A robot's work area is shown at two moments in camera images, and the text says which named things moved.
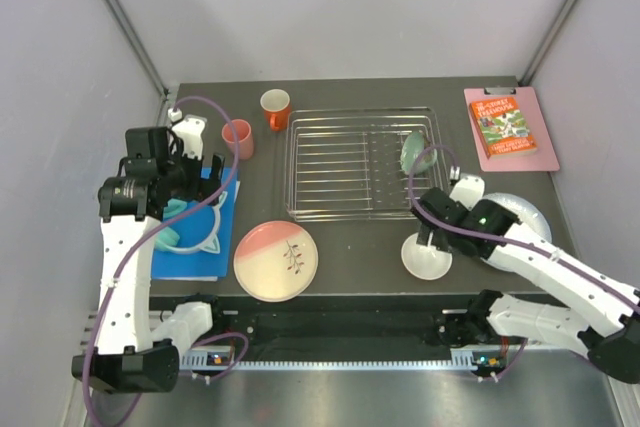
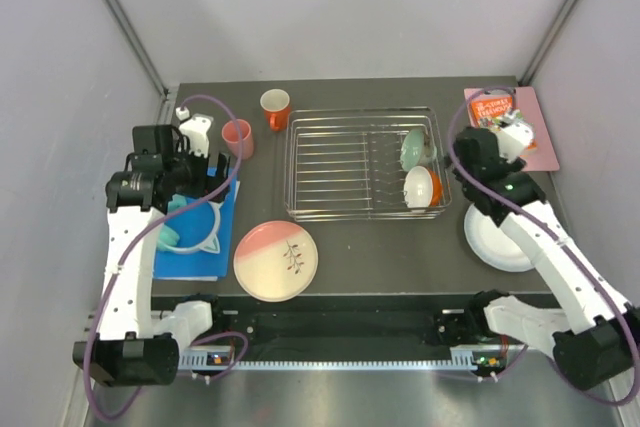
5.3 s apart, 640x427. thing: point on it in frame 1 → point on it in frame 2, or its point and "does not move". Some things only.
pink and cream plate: [276, 261] does not move
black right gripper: [437, 241] → [513, 165]
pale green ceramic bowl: [413, 145] does not move
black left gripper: [200, 186] does not move
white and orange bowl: [423, 261] → [422, 188]
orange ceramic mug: [276, 106] does not move
